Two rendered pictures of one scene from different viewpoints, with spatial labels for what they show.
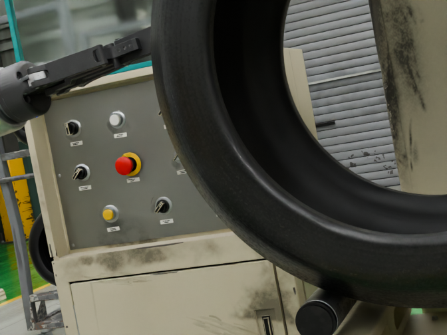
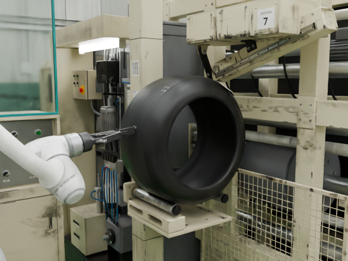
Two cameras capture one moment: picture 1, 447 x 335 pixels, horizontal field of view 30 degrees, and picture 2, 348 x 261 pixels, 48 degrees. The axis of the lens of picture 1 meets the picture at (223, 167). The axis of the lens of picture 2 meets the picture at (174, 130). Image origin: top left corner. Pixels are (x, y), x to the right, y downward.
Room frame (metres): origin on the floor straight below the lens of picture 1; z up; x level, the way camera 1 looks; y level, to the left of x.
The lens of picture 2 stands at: (0.00, 1.26, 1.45)
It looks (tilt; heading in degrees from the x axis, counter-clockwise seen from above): 7 degrees down; 304
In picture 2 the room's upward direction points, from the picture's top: straight up
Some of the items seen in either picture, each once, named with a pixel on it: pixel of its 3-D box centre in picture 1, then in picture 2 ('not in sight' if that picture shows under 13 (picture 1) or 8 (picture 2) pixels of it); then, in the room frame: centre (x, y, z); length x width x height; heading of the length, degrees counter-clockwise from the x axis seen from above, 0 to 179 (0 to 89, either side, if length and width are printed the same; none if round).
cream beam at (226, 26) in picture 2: not in sight; (245, 25); (0.77, -0.49, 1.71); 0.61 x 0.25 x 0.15; 160
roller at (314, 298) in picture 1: (346, 283); (155, 200); (1.04, -0.13, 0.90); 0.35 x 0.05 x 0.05; 160
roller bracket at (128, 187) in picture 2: not in sight; (158, 186); (1.16, -0.32, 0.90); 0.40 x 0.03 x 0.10; 70
